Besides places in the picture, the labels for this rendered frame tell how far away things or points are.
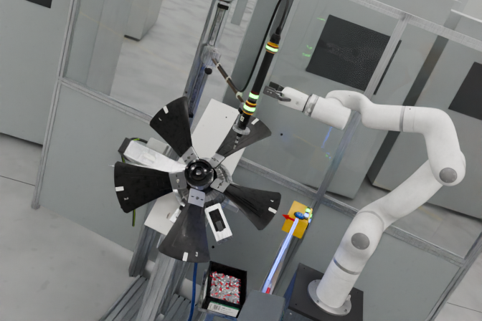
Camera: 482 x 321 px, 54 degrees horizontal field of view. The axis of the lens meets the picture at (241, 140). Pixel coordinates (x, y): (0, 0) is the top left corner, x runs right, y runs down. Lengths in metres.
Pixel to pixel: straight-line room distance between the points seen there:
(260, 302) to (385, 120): 0.75
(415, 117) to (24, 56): 3.05
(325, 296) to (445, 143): 0.77
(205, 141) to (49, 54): 1.95
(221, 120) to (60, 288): 1.41
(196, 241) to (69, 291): 1.24
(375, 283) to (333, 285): 0.98
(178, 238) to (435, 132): 1.04
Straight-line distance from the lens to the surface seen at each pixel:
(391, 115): 1.72
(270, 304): 1.43
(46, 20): 3.88
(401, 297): 2.99
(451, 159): 1.68
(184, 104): 2.06
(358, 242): 1.80
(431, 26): 2.46
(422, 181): 1.79
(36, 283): 3.07
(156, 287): 2.52
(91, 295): 3.05
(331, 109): 1.76
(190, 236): 1.96
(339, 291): 2.00
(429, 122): 1.71
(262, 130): 2.02
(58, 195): 3.42
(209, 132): 2.30
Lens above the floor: 2.15
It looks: 23 degrees down
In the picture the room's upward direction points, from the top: 21 degrees clockwise
